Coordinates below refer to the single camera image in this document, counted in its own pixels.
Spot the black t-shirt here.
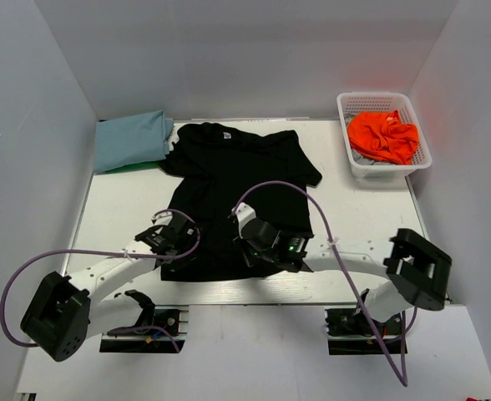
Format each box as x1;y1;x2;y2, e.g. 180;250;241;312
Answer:
159;123;322;282

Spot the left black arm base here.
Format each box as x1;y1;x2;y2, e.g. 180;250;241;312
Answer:
99;290;189;354

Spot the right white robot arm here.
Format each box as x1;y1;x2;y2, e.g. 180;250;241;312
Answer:
232;202;452;333

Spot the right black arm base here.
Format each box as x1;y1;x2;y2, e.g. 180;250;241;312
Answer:
325;307;402;356

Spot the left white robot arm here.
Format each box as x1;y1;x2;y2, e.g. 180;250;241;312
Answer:
21;210;200;362

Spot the folded green t-shirt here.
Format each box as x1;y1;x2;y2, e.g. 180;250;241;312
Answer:
104;161;159;174

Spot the folded blue-grey t-shirt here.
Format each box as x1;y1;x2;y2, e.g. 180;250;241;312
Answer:
93;110;175;174

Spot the grey t-shirt in basket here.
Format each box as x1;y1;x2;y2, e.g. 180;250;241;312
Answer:
352;149;392;166

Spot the white plastic basket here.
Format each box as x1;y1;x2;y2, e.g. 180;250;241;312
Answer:
337;92;433;180

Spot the crumpled orange t-shirt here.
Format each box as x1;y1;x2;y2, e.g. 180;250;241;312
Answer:
344;110;419;165

